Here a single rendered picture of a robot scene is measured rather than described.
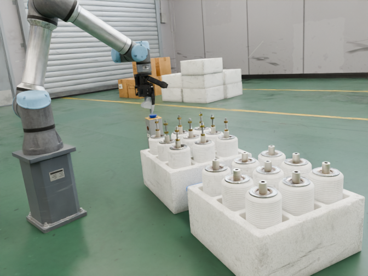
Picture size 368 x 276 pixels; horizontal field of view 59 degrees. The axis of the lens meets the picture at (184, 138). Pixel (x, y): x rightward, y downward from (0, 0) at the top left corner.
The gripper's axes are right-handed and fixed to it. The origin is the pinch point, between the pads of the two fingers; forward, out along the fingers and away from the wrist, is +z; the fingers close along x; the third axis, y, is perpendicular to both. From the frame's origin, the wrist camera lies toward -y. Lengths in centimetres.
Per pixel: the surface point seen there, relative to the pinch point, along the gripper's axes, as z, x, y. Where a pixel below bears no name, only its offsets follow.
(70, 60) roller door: -32, -518, -20
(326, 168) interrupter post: 8, 96, -19
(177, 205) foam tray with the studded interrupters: 31, 49, 10
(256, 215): 14, 98, 8
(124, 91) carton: 25, -376, -82
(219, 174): 10, 76, 6
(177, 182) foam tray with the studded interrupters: 21, 49, 9
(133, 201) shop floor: 34.9, 27.2, 22.5
